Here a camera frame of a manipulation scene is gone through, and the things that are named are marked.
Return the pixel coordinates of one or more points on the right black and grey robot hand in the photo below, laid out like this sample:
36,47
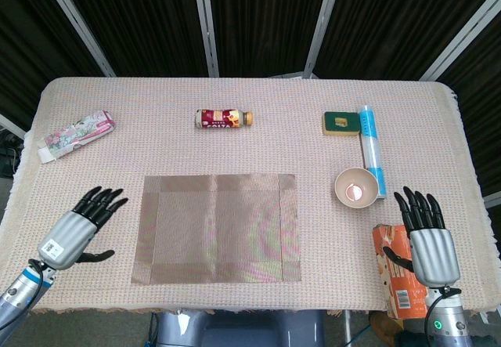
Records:
434,255

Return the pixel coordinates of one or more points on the left black and grey robot hand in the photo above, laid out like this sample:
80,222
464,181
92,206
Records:
66,241

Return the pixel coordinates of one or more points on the beige plastic bowl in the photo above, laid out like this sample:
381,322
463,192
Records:
354,178

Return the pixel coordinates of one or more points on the brown woven placemat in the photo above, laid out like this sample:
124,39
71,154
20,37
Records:
215,229

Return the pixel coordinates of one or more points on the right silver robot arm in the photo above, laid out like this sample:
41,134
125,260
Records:
450,319

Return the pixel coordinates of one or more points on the orange snack box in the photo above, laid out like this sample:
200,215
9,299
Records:
393,284

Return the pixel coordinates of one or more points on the floral pink tissue pack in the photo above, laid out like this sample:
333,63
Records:
78,131

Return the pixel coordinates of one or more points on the metal table leg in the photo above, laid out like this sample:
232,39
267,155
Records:
347,327

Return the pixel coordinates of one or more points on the clear bag roll blue label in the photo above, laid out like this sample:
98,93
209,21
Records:
370,143

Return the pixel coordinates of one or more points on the green and yellow sponge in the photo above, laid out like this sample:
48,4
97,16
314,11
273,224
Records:
332,125

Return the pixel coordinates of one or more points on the dark pleated screen panel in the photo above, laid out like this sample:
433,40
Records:
266,18
137,18
481,88
391,18
31,30

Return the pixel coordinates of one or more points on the grey robot torso base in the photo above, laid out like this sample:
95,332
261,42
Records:
235,331

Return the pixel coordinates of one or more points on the Costa coffee bottle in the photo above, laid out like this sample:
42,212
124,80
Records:
219,119

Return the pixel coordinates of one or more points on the beige woven tablecloth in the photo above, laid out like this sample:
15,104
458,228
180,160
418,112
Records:
274,100

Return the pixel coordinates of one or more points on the white screen frame post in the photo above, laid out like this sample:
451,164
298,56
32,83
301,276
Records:
462,39
207,30
323,22
11,125
80,22

